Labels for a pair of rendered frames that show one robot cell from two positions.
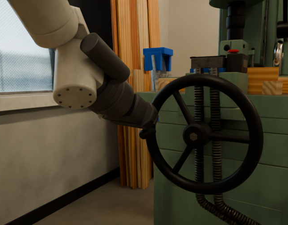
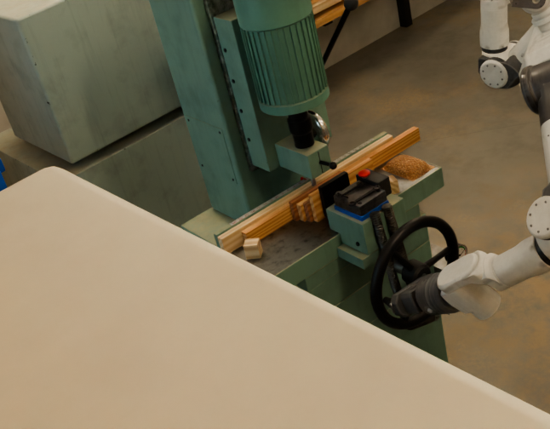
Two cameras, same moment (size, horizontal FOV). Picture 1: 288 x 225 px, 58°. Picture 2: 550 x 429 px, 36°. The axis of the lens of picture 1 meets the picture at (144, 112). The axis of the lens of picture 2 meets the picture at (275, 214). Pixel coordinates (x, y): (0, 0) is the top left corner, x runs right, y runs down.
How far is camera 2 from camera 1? 183 cm
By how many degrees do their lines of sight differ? 63
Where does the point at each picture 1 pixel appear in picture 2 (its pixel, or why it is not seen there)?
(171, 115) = (320, 274)
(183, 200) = not seen: hidden behind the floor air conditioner
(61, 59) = (480, 290)
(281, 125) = (410, 214)
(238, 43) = (325, 151)
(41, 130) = not seen: outside the picture
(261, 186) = not seen: hidden behind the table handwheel
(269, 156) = (409, 246)
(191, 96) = (372, 243)
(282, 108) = (408, 200)
